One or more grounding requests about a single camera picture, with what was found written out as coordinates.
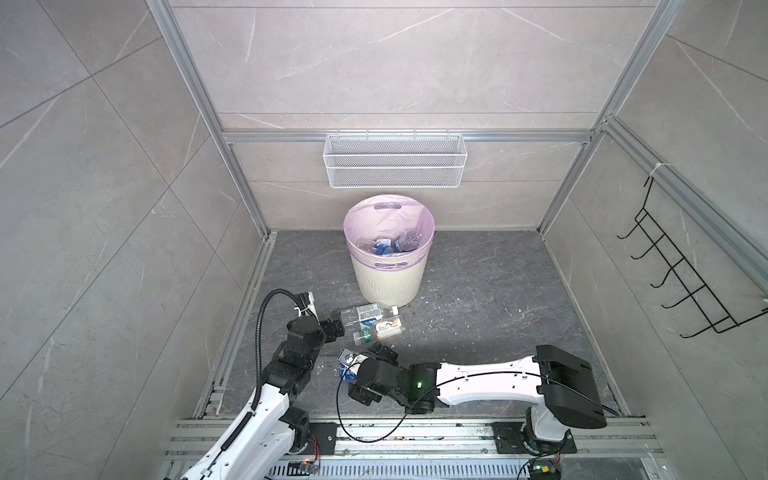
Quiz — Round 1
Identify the clear bottle white barcode label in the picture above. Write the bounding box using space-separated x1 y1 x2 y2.
331 303 384 327

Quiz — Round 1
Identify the clear bottle blue label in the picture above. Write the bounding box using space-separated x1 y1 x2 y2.
392 229 423 253
370 238 395 256

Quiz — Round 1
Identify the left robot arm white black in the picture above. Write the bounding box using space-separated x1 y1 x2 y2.
181 314 344 479

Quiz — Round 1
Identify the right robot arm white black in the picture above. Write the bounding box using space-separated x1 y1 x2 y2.
338 343 609 456

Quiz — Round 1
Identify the cream ribbed waste bin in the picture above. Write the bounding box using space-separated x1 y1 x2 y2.
343 194 435 307

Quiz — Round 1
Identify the pink bin liner bag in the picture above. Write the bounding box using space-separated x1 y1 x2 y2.
343 194 435 271

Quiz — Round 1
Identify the black corrugated cable hose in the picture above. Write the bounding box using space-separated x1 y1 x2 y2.
251 288 301 412

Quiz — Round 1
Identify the aluminium rail base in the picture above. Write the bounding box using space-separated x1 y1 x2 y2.
158 416 667 480

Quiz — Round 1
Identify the white wire mesh basket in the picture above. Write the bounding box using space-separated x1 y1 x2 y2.
323 133 468 189

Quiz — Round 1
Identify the black wire hook rack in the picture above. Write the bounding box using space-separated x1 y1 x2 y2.
616 176 767 339

